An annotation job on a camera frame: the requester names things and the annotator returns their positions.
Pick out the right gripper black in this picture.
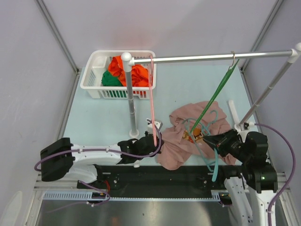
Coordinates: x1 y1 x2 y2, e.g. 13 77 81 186
202 128 251 162

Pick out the teal plastic hanger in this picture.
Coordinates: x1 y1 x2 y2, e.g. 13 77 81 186
182 110 219 182

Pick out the pink t shirt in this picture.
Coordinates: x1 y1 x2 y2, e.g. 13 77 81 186
157 101 231 166

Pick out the orange t shirt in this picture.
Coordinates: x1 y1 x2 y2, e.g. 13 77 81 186
108 56 149 87

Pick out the green plastic hanger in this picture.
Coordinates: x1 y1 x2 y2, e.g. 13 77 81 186
190 60 239 132

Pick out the green t shirt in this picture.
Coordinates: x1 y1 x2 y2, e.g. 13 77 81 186
102 71 123 87

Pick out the pink wire hanger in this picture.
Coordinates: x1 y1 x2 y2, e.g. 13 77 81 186
148 55 157 147

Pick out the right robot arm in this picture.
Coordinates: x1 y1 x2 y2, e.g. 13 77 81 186
203 129 278 226

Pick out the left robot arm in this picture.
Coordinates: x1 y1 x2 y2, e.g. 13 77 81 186
34 132 164 188

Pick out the white plastic basket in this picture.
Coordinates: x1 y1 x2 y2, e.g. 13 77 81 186
80 50 157 99

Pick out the silver clothes rack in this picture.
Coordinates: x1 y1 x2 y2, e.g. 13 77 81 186
120 42 301 168

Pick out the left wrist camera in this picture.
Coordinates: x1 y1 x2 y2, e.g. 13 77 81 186
146 118 163 134

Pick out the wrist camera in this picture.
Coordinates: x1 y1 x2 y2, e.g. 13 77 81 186
234 121 255 138
146 118 163 134

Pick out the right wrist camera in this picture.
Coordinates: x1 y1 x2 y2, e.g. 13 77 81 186
234 121 255 138

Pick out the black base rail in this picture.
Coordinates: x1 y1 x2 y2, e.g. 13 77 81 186
91 165 241 195

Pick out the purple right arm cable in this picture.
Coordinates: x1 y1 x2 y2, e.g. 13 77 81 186
253 122 296 226

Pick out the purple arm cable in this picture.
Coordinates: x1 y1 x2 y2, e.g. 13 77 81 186
34 131 163 172
253 122 296 226

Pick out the gold wire hanger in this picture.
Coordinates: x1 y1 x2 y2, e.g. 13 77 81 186
228 51 236 70

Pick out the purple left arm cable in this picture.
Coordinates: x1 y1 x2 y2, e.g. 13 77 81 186
34 131 163 172

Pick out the white cable duct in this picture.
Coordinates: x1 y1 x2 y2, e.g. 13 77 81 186
43 190 230 202

